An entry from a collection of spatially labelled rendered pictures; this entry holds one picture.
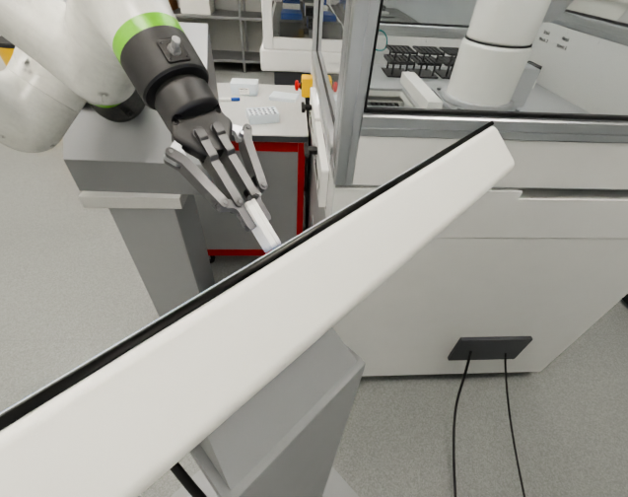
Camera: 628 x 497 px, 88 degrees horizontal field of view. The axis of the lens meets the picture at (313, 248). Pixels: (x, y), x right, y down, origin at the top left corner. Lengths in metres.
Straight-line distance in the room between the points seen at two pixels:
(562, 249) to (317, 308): 0.95
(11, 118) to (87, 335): 1.12
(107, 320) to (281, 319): 1.66
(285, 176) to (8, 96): 0.92
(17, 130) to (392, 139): 0.73
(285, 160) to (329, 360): 1.17
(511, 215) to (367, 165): 0.38
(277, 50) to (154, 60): 1.53
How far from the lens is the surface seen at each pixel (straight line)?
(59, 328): 1.88
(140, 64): 0.49
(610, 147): 0.91
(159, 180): 1.03
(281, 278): 0.16
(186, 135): 0.46
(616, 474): 1.76
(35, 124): 0.88
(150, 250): 1.25
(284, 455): 0.31
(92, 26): 0.56
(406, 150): 0.69
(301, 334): 0.16
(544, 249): 1.04
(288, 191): 1.49
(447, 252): 0.91
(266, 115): 1.44
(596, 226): 1.06
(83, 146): 1.09
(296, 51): 1.98
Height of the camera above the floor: 1.31
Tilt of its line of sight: 43 degrees down
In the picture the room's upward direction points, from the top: 4 degrees clockwise
